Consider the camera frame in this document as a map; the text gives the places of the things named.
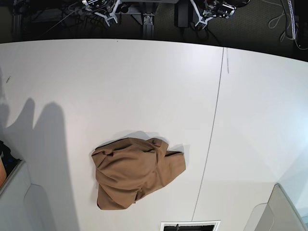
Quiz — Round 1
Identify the brown t-shirt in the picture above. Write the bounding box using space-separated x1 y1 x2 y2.
91 138 186 210

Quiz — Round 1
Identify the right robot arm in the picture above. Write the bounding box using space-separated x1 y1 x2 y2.
81 0 122 13

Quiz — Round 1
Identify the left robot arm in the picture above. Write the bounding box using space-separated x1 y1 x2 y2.
203 0 250 18

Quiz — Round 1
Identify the black power adapter box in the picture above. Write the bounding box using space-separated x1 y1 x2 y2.
174 0 190 28

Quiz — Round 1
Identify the white framed floor vent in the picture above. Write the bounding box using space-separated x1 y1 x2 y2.
160 220 221 231

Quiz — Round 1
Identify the left grey chair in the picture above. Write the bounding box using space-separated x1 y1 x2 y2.
0 161 57 231

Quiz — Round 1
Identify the grey chair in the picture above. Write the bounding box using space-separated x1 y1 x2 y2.
0 161 57 231
244 183 308 231

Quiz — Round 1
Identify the right grey chair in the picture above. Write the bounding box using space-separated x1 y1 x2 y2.
244 183 308 231

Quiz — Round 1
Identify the aluminium table frame post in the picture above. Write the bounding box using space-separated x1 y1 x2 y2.
142 14 154 40

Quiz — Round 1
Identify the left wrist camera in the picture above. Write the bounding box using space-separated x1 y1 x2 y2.
190 0 209 29

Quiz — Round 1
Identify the grey cable loop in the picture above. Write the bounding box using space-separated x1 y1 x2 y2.
267 0 296 41

